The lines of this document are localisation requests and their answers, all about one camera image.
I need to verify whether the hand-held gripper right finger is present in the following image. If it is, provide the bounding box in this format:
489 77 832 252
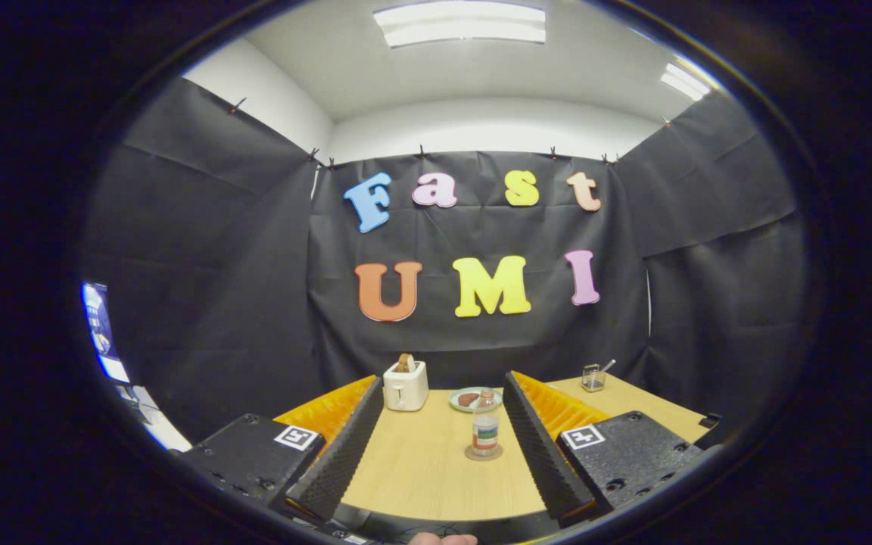
502 371 709 527

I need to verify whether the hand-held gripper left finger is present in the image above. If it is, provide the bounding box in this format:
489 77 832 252
171 375 385 525

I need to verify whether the small ceiling light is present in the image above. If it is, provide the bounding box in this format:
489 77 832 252
660 62 711 102

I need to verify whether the wooden table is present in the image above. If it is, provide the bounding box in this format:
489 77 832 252
341 372 713 522

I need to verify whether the clear plastic juice bottle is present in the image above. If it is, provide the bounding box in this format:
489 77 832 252
471 389 501 458

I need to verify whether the black backdrop cloth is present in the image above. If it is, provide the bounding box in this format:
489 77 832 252
80 76 811 444

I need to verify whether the long ceiling light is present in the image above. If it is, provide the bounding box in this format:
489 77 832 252
372 0 547 48

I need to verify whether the white toaster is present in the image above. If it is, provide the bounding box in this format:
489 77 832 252
382 360 430 413

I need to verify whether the pale green plate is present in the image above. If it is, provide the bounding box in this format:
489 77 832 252
448 387 505 413

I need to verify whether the white side desk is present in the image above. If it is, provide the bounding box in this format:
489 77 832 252
114 385 193 453

